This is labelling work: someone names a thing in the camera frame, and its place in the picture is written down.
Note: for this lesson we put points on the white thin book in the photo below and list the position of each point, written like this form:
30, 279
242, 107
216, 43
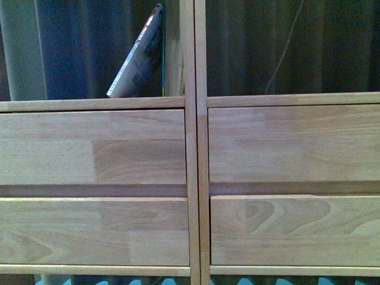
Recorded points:
142, 60

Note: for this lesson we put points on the left wooden shelf unit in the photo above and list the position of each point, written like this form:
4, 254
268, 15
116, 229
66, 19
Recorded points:
62, 56

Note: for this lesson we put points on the wooden shelf unit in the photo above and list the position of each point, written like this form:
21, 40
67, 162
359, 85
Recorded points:
62, 56
280, 53

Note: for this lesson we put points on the right wooden shelf unit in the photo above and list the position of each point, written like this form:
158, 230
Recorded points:
280, 53

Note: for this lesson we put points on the teal thin book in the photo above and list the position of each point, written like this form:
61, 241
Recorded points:
163, 82

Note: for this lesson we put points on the left upper wooden drawer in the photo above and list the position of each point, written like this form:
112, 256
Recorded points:
112, 153

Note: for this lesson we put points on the wooden drawer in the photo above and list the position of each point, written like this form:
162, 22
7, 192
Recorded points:
95, 231
112, 153
331, 149
295, 230

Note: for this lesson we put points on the right upper wooden drawer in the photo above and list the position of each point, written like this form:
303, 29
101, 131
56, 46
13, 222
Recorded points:
331, 149

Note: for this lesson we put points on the right lower wooden drawer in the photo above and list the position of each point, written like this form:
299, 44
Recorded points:
295, 230

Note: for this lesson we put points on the left lower wooden drawer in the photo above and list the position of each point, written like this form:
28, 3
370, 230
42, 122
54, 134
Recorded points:
95, 231

